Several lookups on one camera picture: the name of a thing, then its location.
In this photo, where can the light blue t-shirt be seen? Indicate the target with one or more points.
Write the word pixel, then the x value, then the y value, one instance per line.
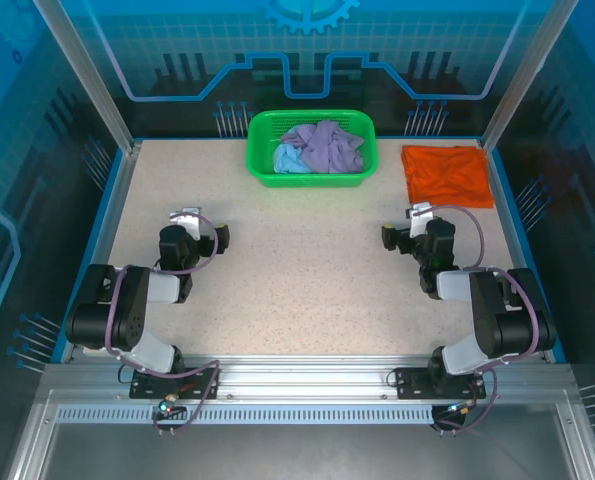
pixel 289 160

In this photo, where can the green plastic basket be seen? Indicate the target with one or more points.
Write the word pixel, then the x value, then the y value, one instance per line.
pixel 262 160

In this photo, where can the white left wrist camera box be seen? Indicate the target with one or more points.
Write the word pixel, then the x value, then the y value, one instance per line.
pixel 187 220

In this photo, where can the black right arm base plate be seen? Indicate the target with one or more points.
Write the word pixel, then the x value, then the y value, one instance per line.
pixel 412 385

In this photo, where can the purple t-shirt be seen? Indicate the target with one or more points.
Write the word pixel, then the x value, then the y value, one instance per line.
pixel 332 150

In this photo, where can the orange folded t-shirt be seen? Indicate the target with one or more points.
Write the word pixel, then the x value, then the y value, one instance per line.
pixel 449 175

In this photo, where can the aluminium mounting rail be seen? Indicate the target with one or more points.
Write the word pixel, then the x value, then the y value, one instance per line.
pixel 302 380

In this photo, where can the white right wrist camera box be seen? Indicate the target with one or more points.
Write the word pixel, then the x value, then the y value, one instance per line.
pixel 419 220

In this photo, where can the blue edged side rail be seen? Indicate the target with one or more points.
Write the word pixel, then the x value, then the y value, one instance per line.
pixel 106 240

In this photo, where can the aluminium frame post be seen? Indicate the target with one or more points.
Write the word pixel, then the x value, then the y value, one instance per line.
pixel 87 65
pixel 524 65

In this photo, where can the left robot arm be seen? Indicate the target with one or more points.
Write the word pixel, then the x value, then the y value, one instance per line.
pixel 127 305

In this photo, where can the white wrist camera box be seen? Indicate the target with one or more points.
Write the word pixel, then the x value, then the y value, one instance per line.
pixel 187 220
pixel 419 220

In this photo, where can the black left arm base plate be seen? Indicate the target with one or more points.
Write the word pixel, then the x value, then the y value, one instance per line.
pixel 147 389

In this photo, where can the metal plug with green light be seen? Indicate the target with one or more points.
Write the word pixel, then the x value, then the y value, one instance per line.
pixel 168 404

